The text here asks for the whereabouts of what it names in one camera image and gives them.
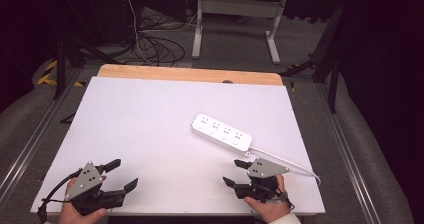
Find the aluminium rail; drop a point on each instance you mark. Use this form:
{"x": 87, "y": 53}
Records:
{"x": 346, "y": 164}
{"x": 30, "y": 147}

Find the white table cover board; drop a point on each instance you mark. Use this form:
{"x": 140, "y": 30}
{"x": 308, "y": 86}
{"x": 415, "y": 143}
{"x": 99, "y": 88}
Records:
{"x": 150, "y": 134}

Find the person's left hand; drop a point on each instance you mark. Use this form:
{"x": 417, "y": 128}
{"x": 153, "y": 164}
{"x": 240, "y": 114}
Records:
{"x": 71, "y": 214}

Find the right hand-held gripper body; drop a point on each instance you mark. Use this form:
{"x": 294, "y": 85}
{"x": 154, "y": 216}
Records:
{"x": 265, "y": 168}

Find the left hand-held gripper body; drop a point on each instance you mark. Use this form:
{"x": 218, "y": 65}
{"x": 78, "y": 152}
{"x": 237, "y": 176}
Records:
{"x": 83, "y": 181}

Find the person's right hand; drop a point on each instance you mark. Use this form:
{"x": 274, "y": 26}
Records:
{"x": 270, "y": 210}

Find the black metal stand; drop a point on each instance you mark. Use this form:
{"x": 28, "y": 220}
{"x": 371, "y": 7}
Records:
{"x": 333, "y": 84}
{"x": 60, "y": 70}

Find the white power strip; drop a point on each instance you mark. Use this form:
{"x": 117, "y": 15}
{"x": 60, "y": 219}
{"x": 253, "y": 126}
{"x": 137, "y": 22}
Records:
{"x": 221, "y": 135}

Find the white metal desk frame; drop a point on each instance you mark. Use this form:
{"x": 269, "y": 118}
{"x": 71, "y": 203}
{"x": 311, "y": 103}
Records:
{"x": 240, "y": 7}

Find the wooden table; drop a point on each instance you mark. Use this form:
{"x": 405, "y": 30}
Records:
{"x": 186, "y": 73}

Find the yellow black floor tape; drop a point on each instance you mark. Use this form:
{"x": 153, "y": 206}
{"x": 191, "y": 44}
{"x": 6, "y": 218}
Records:
{"x": 46, "y": 80}

